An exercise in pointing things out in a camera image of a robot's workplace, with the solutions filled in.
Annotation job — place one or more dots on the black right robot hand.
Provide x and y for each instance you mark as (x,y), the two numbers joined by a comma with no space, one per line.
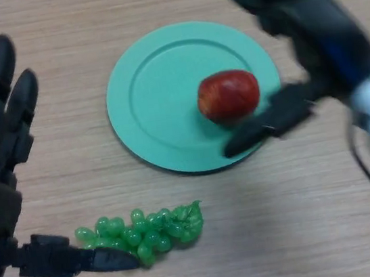
(315,42)

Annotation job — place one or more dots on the red apple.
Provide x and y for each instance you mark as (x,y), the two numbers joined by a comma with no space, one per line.
(228,95)

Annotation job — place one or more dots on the green round plate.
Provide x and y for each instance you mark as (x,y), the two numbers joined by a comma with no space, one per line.
(158,114)

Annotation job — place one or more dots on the green grape bunch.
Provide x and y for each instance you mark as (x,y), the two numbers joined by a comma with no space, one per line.
(149,230)

